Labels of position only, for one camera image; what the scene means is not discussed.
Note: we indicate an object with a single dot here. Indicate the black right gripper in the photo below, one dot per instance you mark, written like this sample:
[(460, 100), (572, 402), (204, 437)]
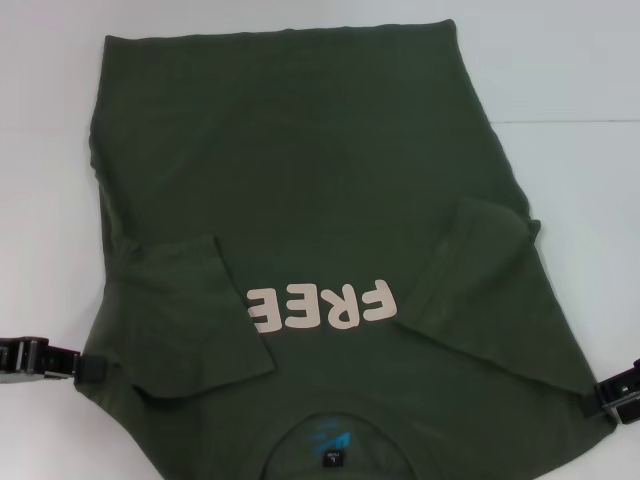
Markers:
[(631, 375)]

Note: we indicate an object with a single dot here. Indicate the dark green FREE t-shirt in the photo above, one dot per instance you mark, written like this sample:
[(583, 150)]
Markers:
[(325, 150)]

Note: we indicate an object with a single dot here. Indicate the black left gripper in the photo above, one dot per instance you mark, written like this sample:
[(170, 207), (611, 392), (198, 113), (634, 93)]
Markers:
[(17, 360)]

